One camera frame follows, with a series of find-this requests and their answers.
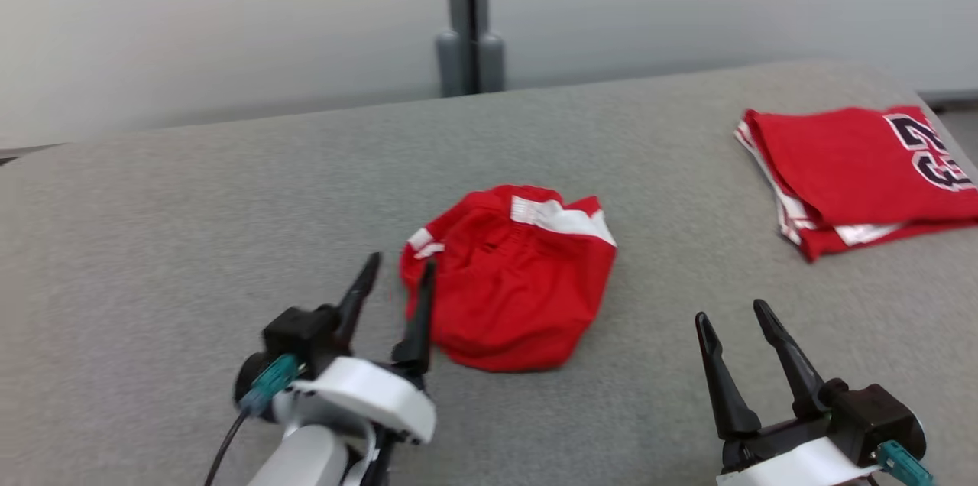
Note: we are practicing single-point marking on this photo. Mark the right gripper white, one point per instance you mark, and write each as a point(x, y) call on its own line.
point(795, 467)

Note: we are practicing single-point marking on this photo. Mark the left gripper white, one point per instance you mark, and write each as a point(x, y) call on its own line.
point(367, 394)

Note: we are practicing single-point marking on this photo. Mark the red shorts with white panels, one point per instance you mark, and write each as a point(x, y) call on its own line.
point(519, 302)

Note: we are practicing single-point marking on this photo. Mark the red basketball jersey number 23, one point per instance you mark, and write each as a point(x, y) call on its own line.
point(840, 165)

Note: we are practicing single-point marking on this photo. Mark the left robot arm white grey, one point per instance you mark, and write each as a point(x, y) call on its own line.
point(298, 463)

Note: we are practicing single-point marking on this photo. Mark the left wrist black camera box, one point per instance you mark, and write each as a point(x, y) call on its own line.
point(298, 333)

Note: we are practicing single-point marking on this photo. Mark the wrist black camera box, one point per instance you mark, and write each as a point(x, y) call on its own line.
point(298, 333)
point(871, 413)

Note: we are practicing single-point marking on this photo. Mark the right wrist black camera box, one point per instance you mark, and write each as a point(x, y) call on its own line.
point(871, 413)

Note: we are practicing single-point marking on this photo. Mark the grey cylindrical post foot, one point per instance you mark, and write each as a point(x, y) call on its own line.
point(493, 62)
point(451, 66)

